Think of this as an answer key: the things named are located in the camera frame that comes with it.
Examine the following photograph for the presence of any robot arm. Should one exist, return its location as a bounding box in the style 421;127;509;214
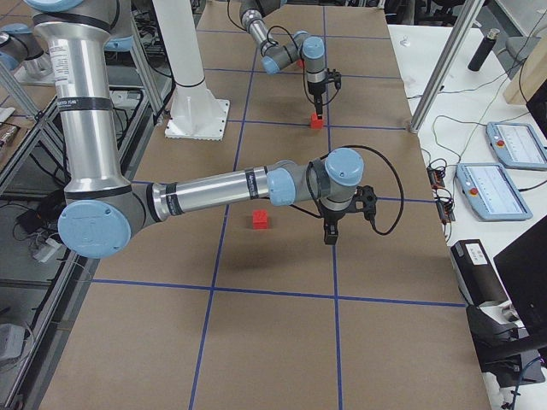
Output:
239;0;327;120
24;1;372;260

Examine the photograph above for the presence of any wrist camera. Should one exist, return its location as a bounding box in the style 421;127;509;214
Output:
326;69;342;91
354;185;377;223

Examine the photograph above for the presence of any teach pendant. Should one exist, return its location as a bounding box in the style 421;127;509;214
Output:
486;122;546;171
456;162;532;221

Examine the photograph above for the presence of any black box on desk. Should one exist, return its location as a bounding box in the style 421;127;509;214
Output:
450;239;509;307

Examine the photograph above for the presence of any far teach pendant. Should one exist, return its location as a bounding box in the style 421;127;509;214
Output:
486;122;546;171

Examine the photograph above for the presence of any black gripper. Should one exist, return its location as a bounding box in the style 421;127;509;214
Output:
319;201;357;245
308;81;326;118

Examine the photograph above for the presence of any near teach pendant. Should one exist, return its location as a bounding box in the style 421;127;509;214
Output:
456;162;532;221

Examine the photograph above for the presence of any black water bottle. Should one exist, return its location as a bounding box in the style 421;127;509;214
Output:
468;28;500;72

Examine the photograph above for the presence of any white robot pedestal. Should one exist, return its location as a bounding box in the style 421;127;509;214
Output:
153;0;230;141

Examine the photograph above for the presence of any aluminium frame post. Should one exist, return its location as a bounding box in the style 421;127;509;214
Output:
409;0;484;134

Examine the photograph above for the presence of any black monitor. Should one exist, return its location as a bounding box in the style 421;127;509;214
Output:
494;217;546;333

